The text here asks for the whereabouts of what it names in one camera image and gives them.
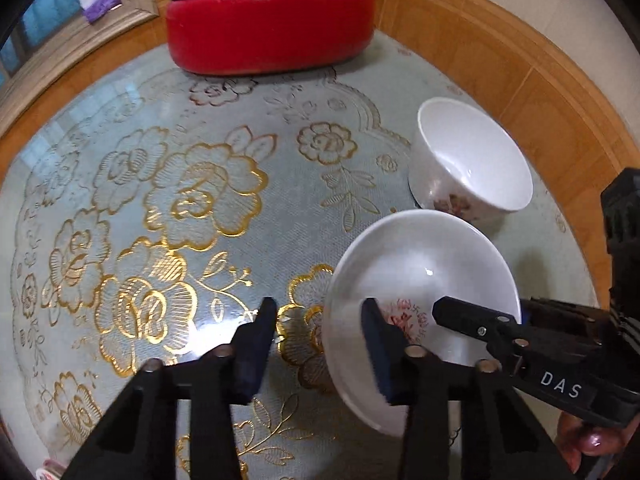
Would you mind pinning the red bowl white inside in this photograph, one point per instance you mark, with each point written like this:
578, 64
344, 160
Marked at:
415, 260

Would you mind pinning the purple tissue box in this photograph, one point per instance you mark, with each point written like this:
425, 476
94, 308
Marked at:
100, 4

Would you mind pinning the white bowl floral print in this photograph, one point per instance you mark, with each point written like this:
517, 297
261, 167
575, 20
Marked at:
475, 160

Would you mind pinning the person's right hand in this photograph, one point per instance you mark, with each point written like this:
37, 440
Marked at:
592, 442

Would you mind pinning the red electric cooking pot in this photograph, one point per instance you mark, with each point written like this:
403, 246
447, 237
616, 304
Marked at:
270, 30

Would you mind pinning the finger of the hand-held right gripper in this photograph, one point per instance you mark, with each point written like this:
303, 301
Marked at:
550, 380
570, 320

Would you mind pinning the window with patterned glass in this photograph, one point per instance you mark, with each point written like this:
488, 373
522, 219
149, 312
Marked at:
50, 15

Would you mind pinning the gold floral lace table mat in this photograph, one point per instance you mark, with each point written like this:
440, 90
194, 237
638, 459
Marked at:
200, 200

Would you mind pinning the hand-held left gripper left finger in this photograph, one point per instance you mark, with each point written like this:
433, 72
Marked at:
255, 350

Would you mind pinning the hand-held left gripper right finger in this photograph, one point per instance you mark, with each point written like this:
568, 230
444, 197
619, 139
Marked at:
377, 350

